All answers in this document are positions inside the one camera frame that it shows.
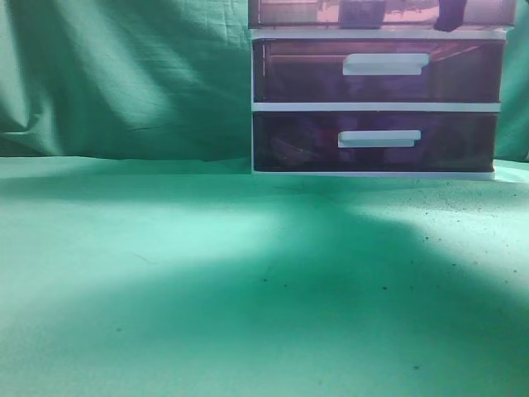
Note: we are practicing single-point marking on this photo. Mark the green backdrop cloth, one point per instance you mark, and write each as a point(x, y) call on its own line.
point(148, 80)

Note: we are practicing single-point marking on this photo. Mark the white plastic drawer cabinet frame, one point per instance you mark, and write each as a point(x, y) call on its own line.
point(309, 34)

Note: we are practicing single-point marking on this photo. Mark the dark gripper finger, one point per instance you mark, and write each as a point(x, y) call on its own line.
point(451, 15)

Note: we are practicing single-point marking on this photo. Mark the green table cloth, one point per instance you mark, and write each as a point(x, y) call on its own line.
point(175, 278)

